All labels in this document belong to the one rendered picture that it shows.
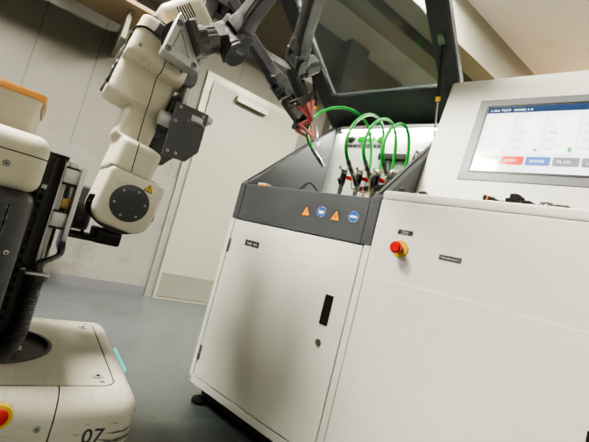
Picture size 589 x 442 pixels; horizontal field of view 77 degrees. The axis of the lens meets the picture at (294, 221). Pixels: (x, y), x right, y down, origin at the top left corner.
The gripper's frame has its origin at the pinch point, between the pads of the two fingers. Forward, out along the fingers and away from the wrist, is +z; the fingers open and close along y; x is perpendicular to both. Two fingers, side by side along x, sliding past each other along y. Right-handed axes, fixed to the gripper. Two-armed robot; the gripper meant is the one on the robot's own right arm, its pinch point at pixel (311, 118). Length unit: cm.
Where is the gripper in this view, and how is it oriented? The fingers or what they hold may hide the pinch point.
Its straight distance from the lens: 148.7
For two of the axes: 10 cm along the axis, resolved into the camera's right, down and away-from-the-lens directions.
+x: -5.7, -0.7, 8.2
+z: 3.7, 8.6, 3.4
